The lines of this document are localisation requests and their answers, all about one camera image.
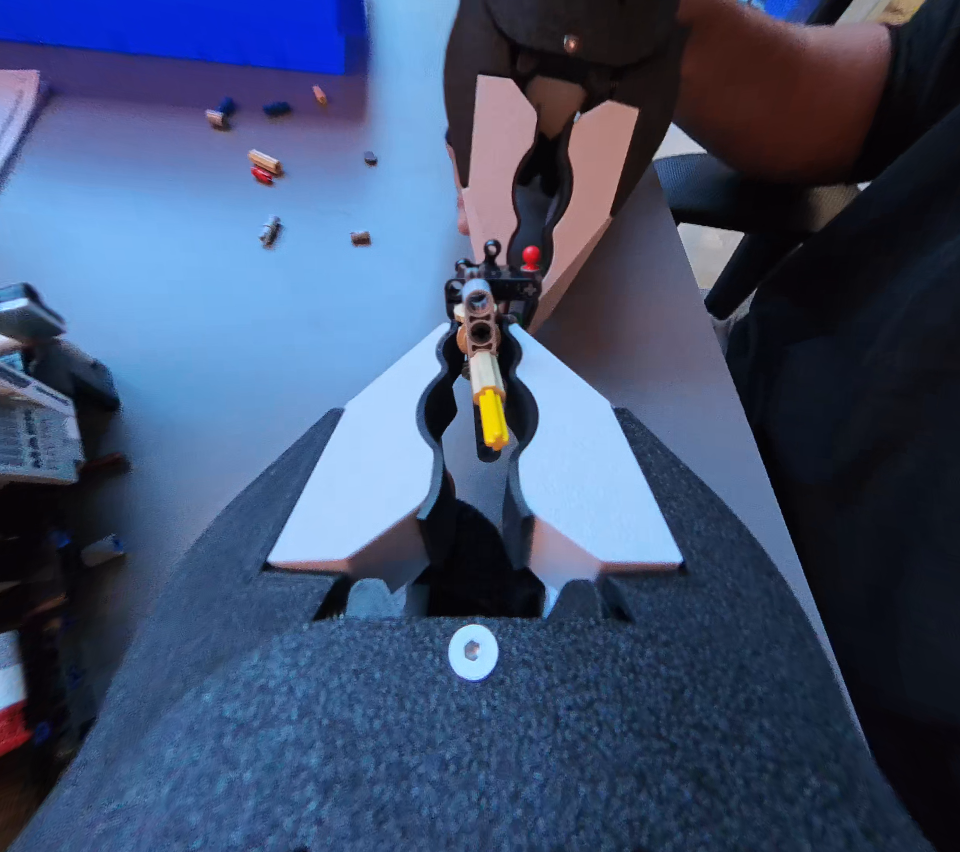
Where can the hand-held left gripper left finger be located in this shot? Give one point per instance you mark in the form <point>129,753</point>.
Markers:
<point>352,477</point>

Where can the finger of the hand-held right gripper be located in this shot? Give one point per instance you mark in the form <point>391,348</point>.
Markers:
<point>600,177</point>
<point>491,155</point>

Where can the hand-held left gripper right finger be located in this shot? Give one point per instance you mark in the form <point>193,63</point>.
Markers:
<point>592,477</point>

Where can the yellow lego axle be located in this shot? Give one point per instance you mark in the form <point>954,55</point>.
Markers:
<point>493,421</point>

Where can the small black lego assembly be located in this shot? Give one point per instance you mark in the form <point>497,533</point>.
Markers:
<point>480,327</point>

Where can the person's right forearm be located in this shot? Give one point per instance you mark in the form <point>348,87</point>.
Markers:
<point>772,87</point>

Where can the scattered loose lego pieces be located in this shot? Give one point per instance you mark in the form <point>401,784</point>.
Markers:
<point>264,160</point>

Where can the partly built lego truck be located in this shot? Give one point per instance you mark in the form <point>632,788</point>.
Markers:
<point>37,432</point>

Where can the lego instruction booklet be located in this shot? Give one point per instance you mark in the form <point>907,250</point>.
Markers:
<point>15,110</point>

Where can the person's right hand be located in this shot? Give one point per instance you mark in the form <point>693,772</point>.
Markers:
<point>458,200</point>

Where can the black office chair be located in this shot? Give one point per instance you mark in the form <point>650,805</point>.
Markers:
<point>720,192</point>

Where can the person's dark sweater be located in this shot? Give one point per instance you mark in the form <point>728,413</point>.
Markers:
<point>862,417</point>

